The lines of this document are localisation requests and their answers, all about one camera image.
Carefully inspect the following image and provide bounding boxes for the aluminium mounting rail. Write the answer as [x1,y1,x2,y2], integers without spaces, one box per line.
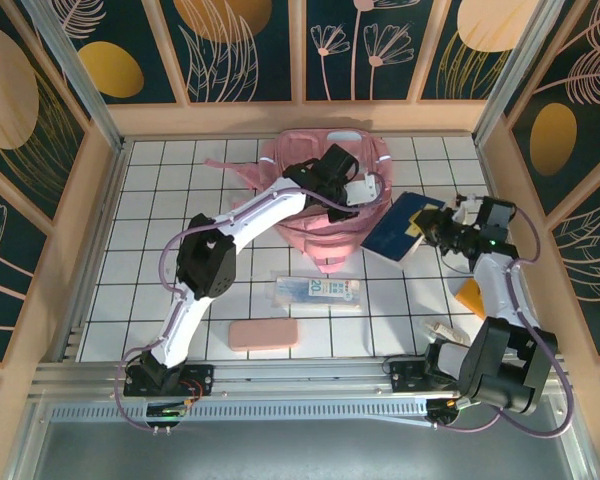
[29,357,571,401]

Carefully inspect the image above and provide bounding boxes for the small circuit board with wires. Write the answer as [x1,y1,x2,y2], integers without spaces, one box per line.
[426,397,464,426]
[146,403,190,420]

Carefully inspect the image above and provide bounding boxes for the grey metal base plate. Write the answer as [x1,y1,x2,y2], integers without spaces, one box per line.
[9,394,600,480]

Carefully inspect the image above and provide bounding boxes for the pink backpack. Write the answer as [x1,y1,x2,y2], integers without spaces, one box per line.
[203,128,396,274]

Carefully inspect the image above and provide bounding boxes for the pink pencil case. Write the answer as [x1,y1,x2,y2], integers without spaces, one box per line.
[228,318,300,353]

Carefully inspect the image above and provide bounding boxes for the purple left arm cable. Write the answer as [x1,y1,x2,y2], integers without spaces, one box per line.
[112,171,386,434]

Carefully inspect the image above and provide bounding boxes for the orange notebook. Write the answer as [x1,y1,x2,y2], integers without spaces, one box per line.
[453,278,486,319]

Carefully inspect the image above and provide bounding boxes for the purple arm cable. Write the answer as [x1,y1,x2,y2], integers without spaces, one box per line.
[112,171,386,434]
[432,202,576,439]

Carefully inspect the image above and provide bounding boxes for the aluminium frame post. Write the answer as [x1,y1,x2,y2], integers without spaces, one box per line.
[22,0,129,154]
[472,0,566,146]

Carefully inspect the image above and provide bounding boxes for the small white glue tube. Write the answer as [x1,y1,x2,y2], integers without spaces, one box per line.
[424,319,471,346]

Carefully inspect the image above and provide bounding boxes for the grey slotted cable duct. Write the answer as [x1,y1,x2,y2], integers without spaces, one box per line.
[47,402,431,426]

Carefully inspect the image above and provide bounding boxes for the clear pack of blue pens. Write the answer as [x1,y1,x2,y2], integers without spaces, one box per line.
[267,274,364,314]

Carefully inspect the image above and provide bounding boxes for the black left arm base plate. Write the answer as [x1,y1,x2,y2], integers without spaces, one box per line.
[123,363,216,398]

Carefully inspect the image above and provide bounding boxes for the dark blue book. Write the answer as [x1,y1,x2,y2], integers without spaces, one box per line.
[362,191,449,264]

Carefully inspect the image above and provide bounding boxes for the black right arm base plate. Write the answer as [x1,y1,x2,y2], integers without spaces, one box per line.
[388,357,481,396]

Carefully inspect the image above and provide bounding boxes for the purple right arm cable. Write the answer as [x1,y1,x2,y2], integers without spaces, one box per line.
[432,202,576,439]

